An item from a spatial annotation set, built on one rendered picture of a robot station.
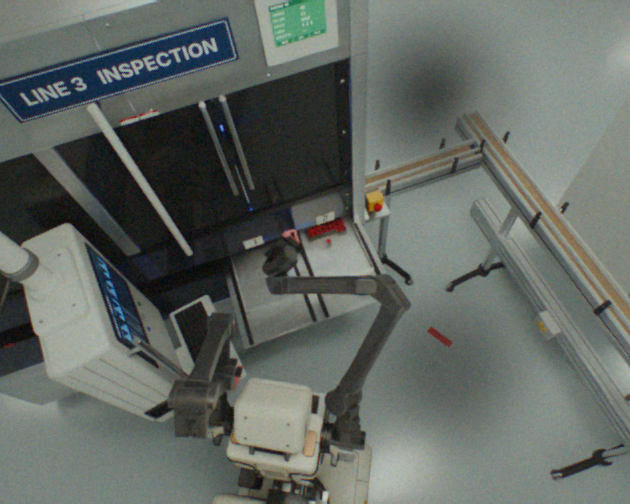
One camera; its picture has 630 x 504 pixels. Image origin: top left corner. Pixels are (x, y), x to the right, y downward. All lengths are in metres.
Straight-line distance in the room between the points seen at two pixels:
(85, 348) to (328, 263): 1.10
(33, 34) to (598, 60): 4.36
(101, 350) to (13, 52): 0.76
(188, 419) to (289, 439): 0.32
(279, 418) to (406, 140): 2.82
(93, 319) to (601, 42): 4.66
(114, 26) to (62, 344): 0.83
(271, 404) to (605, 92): 3.88
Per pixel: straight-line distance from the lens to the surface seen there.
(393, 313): 1.24
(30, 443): 3.29
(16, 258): 1.32
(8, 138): 1.46
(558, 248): 2.17
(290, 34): 1.32
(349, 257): 2.03
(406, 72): 4.34
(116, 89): 1.34
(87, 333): 1.38
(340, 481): 2.37
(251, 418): 1.33
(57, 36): 1.27
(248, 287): 2.02
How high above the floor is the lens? 2.65
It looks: 59 degrees down
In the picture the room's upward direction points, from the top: 10 degrees counter-clockwise
